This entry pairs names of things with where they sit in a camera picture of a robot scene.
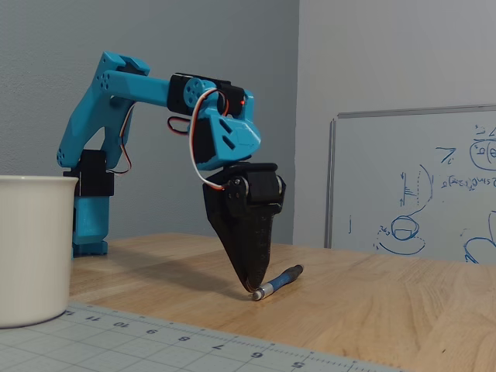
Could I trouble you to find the white red wrist servo cable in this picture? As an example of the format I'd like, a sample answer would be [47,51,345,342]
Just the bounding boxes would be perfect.
[188,88,230,191]

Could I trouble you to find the blue and silver pen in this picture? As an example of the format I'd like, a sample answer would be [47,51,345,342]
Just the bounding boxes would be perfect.
[251,264,305,302]

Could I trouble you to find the whiteboard with blue drawings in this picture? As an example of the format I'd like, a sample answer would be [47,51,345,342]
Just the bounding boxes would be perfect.
[324,103,496,265]

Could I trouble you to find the shoulder servo cable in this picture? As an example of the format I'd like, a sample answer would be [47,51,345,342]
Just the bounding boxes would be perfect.
[106,103,135,176]

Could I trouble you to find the black red looped servo cable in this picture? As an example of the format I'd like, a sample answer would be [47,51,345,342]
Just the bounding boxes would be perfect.
[167,115,191,136]

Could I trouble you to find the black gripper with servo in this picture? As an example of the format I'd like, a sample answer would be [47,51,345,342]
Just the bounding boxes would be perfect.
[201,162,288,295]

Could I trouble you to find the white ceramic cup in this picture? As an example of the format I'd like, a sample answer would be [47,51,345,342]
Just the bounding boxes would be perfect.
[0,174,79,329]

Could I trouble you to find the grey gridded cutting mat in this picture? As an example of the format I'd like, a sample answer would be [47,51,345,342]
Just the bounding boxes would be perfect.
[0,301,410,372]

